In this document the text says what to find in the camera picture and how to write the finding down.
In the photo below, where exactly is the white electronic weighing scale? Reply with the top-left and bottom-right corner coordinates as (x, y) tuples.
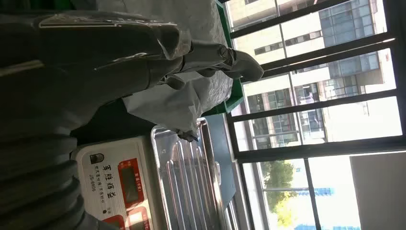
(71, 117), (242, 230)

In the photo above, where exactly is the large grey printed mail package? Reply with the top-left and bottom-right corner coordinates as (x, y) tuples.
(95, 0), (235, 112)

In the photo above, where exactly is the building outside window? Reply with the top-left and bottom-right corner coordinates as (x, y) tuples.
(226, 0), (403, 151)

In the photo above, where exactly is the black window frame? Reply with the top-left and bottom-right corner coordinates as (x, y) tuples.
(219, 0), (406, 230)

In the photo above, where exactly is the grey plastic mail package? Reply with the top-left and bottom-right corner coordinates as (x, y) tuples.
(122, 71), (203, 142)

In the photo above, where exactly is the tree outside window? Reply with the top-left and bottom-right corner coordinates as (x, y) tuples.
(260, 160), (300, 229)

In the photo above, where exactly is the green crate holding mail package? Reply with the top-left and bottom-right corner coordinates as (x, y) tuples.
(203, 0), (246, 117)

